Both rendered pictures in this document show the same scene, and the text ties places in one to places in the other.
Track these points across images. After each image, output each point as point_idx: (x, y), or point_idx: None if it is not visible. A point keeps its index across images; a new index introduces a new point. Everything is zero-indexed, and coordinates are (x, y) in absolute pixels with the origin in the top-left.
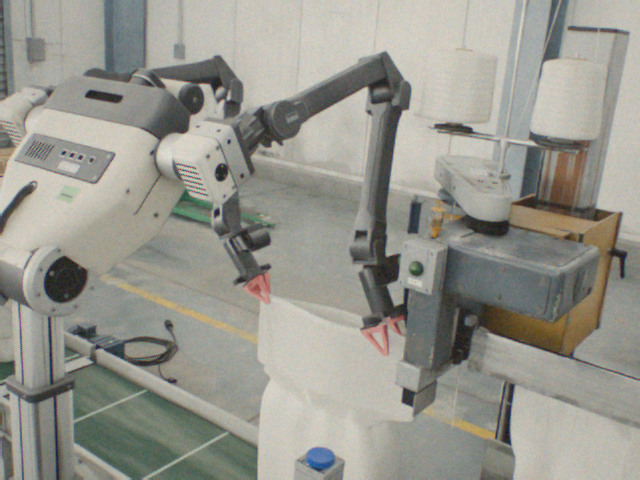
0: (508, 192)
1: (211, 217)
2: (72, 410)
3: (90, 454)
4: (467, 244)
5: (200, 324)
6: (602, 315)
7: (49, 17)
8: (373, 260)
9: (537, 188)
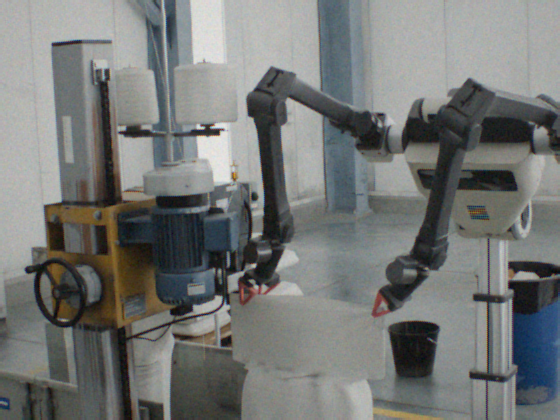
0: (182, 159)
1: (447, 247)
2: (474, 316)
3: None
4: (217, 181)
5: None
6: (52, 305)
7: None
8: (273, 234)
9: (114, 192)
